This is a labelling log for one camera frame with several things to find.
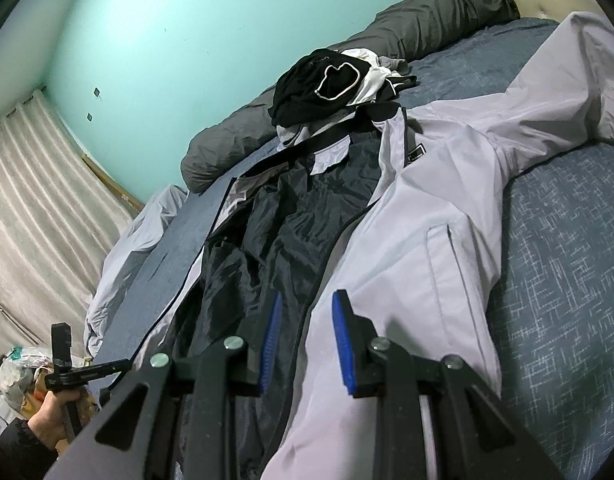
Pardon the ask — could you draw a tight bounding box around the light grey zip jacket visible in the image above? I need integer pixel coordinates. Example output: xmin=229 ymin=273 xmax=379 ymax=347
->
xmin=149 ymin=8 xmax=614 ymax=480

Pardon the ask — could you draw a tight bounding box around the black and white clothes pile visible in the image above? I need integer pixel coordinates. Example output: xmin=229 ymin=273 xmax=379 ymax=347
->
xmin=269 ymin=48 xmax=417 ymax=129

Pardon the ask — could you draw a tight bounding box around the person's left hand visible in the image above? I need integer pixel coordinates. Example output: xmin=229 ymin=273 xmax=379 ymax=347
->
xmin=27 ymin=390 xmax=83 ymax=451

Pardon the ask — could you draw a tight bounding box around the clutter of bags on floor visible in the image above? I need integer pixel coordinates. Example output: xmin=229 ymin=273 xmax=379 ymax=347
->
xmin=0 ymin=343 xmax=101 ymax=441

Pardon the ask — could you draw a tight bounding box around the light grey blanket at bedside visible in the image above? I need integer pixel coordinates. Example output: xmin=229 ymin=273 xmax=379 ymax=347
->
xmin=83 ymin=185 xmax=188 ymax=358

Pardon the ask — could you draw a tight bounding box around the beige striped curtain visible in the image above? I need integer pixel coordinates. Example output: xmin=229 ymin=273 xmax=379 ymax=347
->
xmin=0 ymin=90 xmax=132 ymax=356

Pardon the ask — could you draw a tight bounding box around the dark grey rolled duvet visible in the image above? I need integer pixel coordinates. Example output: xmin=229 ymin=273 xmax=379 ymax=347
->
xmin=180 ymin=0 xmax=520 ymax=193

